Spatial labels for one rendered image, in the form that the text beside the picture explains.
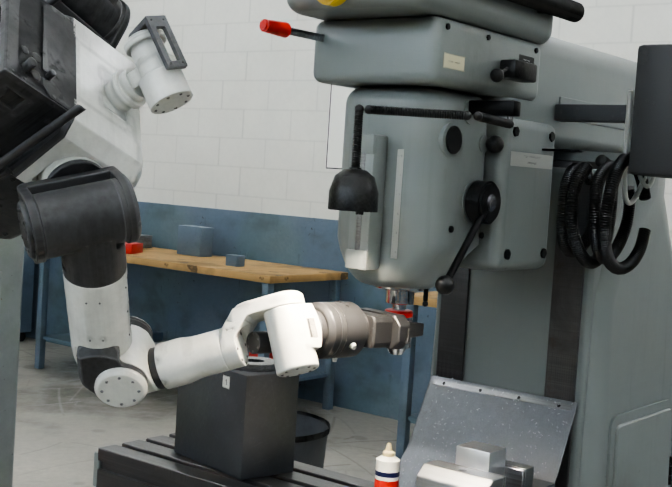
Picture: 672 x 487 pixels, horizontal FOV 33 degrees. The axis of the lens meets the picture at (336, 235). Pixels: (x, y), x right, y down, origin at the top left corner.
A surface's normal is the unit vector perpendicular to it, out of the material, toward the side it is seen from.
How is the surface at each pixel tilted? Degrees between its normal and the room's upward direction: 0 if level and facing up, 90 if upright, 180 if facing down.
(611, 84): 90
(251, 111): 90
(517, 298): 90
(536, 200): 90
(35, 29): 58
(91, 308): 124
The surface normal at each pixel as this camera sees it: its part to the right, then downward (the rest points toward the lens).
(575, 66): 0.79, 0.08
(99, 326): 0.06, 0.61
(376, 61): -0.62, 0.00
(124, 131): 0.80, -0.46
